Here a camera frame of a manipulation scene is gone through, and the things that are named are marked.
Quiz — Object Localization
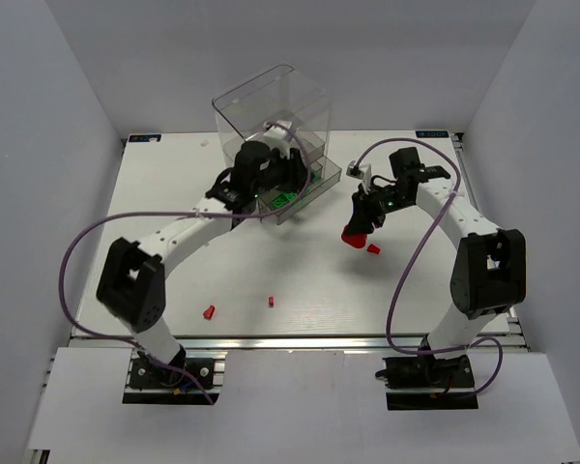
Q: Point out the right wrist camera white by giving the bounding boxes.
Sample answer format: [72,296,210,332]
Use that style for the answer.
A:
[346,160,372,192]

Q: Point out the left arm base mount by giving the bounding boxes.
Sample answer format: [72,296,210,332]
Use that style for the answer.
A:
[122,350,226,406]

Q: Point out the purple cable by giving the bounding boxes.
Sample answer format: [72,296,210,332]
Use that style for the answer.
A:
[355,137,505,398]
[58,120,313,405]

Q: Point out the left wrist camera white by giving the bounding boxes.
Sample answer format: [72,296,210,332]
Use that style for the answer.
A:
[262,120,293,159]

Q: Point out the blue label sticker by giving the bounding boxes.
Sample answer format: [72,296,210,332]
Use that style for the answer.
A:
[415,130,450,138]
[128,134,161,143]

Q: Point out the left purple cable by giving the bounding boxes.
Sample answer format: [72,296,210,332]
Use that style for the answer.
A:
[58,120,313,405]

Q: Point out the red cone lego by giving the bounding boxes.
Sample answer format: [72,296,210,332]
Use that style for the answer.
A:
[366,244,381,255]
[203,304,216,320]

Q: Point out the red white green lego stack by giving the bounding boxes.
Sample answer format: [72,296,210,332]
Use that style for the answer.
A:
[341,232,367,249]

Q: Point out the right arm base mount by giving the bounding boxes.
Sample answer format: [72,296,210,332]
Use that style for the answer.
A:
[375,354,479,411]

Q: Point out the grey drawer trays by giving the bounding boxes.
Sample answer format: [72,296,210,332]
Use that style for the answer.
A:
[211,121,340,225]

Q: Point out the clear acrylic cover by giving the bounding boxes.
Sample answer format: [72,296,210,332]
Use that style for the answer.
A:
[211,62,332,226]

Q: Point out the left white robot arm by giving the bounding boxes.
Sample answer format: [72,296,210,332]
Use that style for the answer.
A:
[96,140,311,370]

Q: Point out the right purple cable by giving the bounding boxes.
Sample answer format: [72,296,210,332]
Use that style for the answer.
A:
[355,137,505,398]

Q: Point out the left blue label sticker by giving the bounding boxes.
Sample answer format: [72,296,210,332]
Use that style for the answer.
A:
[128,134,161,143]

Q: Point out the right blue label sticker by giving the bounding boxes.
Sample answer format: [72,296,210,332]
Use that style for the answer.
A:
[415,130,450,138]

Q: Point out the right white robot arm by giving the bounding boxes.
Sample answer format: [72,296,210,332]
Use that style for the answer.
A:
[341,147,526,360]

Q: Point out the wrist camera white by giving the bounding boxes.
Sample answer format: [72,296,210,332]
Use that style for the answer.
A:
[262,120,293,159]
[346,160,372,192]

